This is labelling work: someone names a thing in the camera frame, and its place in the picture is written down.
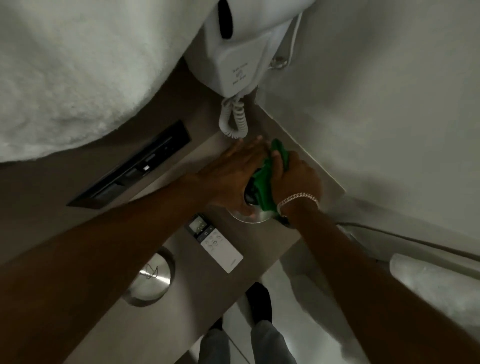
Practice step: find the person's right hand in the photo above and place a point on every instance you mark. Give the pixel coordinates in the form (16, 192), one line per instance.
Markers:
(296, 180)

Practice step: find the person's left hand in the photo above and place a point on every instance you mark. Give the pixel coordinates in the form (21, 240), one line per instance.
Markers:
(225, 176)

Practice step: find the person's right fingers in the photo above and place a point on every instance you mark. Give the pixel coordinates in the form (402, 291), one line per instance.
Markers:
(278, 163)

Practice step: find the person's left fingers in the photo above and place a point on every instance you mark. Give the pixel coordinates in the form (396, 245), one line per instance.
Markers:
(249, 150)

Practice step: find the green cleaning cloth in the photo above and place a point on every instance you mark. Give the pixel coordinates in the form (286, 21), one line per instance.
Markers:
(267, 187)

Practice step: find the person's right forearm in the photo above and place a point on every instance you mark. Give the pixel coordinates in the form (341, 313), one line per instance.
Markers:
(367, 300)

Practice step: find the person's left forearm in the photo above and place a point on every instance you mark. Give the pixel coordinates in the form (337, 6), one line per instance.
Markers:
(93, 262)

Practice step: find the white remote control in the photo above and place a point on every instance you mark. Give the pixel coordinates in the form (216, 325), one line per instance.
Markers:
(217, 243)

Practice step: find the black socket panel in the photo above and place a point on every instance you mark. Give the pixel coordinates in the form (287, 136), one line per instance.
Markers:
(131, 168)

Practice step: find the black right shoe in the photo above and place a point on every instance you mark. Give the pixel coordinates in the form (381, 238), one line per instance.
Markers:
(259, 302)

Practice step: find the black shoe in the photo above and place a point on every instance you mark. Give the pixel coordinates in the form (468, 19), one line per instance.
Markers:
(259, 302)
(216, 324)

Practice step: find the round steel countertop lid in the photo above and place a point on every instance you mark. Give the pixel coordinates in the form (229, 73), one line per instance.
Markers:
(150, 279)

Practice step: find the black left shoe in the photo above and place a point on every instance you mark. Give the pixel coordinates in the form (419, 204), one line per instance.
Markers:
(216, 324)

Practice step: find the person's right leg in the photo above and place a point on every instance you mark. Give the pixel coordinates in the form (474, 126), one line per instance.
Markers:
(270, 343)

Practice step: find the person's leg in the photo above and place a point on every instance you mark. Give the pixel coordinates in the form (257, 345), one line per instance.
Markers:
(270, 343)
(214, 347)

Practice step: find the person's left leg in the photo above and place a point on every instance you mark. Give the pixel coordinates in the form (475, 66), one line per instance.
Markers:
(214, 347)

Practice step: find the white fluffy towel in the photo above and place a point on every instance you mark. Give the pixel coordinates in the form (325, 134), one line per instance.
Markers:
(75, 63)

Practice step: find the white ceramic fixture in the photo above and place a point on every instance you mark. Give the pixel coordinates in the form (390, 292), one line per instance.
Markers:
(438, 288)

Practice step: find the white wall hair dryer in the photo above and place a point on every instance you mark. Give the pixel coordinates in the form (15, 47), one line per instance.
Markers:
(240, 56)

